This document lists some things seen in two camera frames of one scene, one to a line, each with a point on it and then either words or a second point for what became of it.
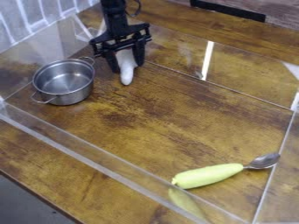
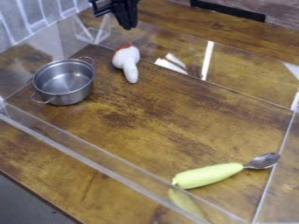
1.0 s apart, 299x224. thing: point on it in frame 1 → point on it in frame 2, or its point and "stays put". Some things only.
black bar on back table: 228,10 stays put
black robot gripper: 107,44 → 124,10
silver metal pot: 63,81 stays put
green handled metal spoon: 198,176 stays put
